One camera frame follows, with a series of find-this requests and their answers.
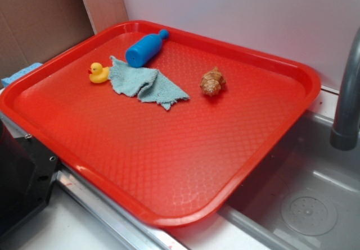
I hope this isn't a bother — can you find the brown cardboard panel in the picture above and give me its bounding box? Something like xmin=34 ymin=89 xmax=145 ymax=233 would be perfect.
xmin=1 ymin=0 xmax=93 ymax=78

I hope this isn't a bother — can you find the red plastic tray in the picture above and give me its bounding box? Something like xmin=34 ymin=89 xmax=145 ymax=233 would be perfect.
xmin=1 ymin=21 xmax=321 ymax=227

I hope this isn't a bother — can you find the blue sponge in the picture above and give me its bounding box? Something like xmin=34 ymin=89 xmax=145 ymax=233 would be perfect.
xmin=1 ymin=62 xmax=42 ymax=88

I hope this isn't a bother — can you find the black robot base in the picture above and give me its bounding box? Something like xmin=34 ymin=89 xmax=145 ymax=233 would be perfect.
xmin=1 ymin=123 xmax=60 ymax=240

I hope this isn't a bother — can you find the yellow rubber duck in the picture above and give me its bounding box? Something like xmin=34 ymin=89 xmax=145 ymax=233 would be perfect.
xmin=88 ymin=62 xmax=110 ymax=84

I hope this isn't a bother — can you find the blue plastic bottle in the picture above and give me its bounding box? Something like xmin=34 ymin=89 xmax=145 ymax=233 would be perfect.
xmin=125 ymin=29 xmax=169 ymax=68

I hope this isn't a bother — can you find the grey faucet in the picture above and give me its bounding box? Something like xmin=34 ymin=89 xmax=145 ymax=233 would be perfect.
xmin=330 ymin=32 xmax=359 ymax=151

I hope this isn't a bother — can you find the grey toy sink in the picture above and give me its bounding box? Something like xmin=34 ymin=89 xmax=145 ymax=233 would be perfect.
xmin=56 ymin=89 xmax=359 ymax=249

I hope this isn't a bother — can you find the light blue cloth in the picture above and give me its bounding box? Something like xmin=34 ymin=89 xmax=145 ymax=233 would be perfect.
xmin=108 ymin=56 xmax=190 ymax=111

